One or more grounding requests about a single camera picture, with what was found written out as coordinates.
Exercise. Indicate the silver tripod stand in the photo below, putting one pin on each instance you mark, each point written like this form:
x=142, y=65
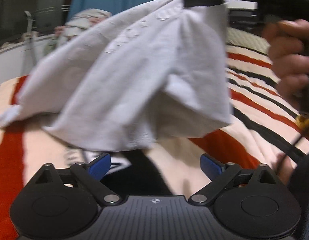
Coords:
x=30, y=55

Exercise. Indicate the striped bed blanket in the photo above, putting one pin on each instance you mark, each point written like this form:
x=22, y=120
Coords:
x=263, y=126

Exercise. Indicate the person's right hand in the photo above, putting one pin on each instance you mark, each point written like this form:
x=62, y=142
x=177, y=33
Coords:
x=286, y=40

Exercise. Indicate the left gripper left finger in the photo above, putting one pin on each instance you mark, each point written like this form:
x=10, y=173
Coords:
x=89, y=176

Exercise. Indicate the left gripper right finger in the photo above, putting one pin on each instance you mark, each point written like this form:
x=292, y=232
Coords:
x=221, y=176

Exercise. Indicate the pile of clothes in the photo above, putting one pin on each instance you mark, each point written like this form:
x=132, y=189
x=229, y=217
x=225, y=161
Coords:
x=79, y=23

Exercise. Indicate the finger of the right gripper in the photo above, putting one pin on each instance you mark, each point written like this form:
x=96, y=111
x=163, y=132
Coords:
x=198, y=3

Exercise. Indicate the white t-shirt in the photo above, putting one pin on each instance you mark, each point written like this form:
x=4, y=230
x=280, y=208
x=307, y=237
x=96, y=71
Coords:
x=155, y=71

